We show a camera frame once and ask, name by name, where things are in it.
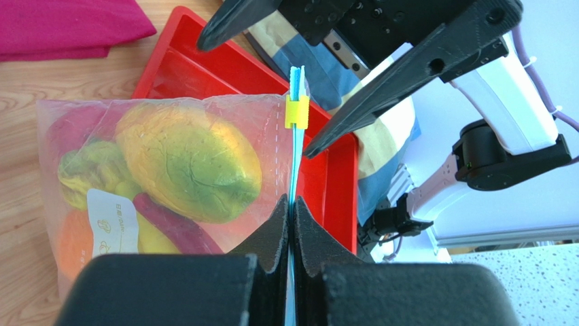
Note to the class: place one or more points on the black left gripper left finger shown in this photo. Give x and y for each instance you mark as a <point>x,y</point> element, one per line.
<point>243,287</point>

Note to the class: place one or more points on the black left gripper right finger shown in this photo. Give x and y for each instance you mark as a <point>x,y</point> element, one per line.
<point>334,287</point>

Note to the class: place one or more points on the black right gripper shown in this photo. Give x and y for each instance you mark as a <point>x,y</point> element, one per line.
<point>374,30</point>

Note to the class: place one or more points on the clear zip top bag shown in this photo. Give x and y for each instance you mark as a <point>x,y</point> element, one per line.
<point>84,169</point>

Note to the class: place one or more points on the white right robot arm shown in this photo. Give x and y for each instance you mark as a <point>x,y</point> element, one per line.
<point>515,140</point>

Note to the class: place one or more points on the yellow green fake mango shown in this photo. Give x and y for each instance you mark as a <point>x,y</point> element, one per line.
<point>191,161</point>

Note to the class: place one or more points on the orange fake fruit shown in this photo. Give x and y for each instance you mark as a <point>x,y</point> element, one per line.
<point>74,245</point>

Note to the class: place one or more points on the plaid checkered pillow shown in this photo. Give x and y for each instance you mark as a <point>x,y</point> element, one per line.
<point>381,145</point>

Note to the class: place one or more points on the red plastic tray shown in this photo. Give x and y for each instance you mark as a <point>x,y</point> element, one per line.
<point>176,68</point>

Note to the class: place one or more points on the magenta folded cloth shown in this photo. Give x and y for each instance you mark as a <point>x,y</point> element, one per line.
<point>54,30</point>

